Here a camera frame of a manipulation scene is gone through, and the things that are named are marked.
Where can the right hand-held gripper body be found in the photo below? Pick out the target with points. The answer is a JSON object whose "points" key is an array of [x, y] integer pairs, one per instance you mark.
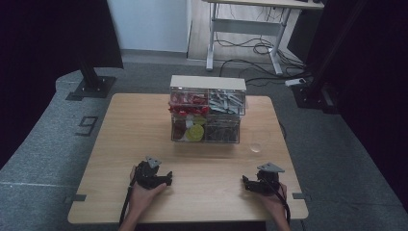
{"points": [[267, 183]]}

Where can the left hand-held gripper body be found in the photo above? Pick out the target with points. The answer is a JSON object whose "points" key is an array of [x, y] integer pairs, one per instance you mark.
{"points": [[148, 178]]}

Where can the clear drawer with capsules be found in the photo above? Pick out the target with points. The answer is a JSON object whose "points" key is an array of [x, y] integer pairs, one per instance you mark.
{"points": [[205, 139]]}

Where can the clear organizer with white top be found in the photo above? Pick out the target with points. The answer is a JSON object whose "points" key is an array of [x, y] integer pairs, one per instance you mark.
{"points": [[208, 82]]}

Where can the person's left hand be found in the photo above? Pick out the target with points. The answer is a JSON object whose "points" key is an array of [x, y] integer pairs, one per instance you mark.
{"points": [[139, 197]]}

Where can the person's right hand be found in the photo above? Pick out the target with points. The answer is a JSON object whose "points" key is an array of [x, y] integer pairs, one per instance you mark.
{"points": [[273, 203]]}

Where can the black tape piece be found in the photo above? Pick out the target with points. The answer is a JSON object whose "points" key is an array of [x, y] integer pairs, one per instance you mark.
{"points": [[79, 197], [300, 195]]}

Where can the brown coffee capsule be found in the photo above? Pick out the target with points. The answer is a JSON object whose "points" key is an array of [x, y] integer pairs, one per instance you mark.
{"points": [[178, 136], [179, 124]]}

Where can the clear plastic cup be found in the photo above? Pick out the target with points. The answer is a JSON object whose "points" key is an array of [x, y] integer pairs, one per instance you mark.
{"points": [[258, 141]]}

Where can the green lid coffee capsule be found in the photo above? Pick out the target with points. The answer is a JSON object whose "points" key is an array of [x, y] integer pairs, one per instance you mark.
{"points": [[194, 133], [200, 120]]}

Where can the white coffee capsule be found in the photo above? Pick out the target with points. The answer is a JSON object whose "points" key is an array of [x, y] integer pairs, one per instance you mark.
{"points": [[190, 122]]}

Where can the pile of tea bags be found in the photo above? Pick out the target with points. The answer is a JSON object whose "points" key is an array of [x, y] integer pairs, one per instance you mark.
{"points": [[222, 132]]}

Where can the pile of red packets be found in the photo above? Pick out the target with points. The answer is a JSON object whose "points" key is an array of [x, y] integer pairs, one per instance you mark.
{"points": [[187, 104]]}

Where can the black floor tape marking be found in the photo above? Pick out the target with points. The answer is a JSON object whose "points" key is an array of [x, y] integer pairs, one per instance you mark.
{"points": [[87, 125]]}

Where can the pile of grey sachets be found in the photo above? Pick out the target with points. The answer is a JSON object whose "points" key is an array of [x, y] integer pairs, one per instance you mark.
{"points": [[226, 101]]}

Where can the clear drawer with packets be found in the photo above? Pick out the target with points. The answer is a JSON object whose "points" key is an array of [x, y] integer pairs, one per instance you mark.
{"points": [[208, 96]]}

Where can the black metal stand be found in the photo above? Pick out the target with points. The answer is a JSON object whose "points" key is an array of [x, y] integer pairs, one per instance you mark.
{"points": [[316, 93]]}

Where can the white power strip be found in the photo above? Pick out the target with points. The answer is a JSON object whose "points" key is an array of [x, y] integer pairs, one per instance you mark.
{"points": [[295, 82]]}

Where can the black curtain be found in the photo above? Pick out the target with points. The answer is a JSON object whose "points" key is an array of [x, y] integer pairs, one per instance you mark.
{"points": [[41, 64], [378, 96]]}

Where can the black computer case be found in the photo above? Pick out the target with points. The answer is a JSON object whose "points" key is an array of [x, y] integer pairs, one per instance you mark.
{"points": [[303, 35]]}

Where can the black stand with base plate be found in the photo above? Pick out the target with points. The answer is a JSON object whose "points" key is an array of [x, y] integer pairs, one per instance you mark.
{"points": [[93, 84]]}

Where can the white metal frame desk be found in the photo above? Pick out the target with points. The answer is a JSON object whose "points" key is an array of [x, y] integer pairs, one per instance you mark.
{"points": [[247, 27]]}

